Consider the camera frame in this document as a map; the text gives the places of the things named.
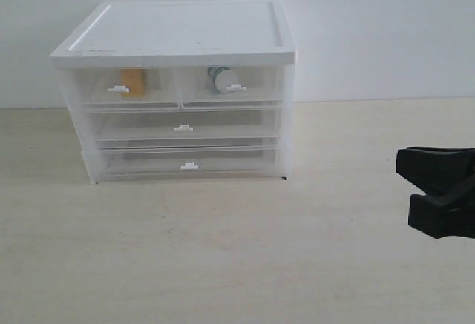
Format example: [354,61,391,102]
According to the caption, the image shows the yellow cheese wedge toy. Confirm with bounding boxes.
[120,68,146,98]

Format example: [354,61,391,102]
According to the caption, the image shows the clear bottom drawer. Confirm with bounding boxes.
[81,144,290,184]

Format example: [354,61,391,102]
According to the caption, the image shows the white plastic drawer cabinet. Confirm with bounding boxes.
[50,0,297,179]

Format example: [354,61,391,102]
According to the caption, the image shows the white pill bottle teal label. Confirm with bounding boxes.
[207,67,242,93]

